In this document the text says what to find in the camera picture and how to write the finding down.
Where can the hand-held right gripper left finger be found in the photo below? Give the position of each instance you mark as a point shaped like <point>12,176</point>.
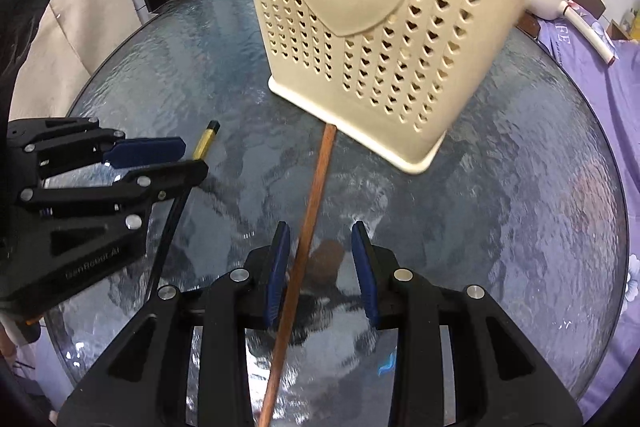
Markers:
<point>276,277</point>

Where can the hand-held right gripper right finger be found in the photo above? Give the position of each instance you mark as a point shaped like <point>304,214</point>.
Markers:
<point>366,277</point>

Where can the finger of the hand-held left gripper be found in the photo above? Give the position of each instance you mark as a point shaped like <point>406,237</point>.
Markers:
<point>165,179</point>
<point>145,152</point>

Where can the brown wooden chopstick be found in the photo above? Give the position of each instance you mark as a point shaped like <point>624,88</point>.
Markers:
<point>305,237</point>

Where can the black gold-banded chopstick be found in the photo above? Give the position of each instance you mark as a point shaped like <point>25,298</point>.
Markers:
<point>205,142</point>

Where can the cream plastic utensil holder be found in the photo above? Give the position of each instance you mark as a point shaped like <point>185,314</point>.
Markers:
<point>350,7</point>

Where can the beige felt cloth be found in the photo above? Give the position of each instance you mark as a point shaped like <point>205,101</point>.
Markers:
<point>45,57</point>
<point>100,7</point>

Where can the purple floral cloth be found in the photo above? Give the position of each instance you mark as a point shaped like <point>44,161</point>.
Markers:
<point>610,132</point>

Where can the white pan with glass lid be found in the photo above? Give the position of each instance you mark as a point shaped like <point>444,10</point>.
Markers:
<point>590,32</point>

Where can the small wooden box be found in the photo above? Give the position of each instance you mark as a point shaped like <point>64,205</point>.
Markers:
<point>620,31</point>

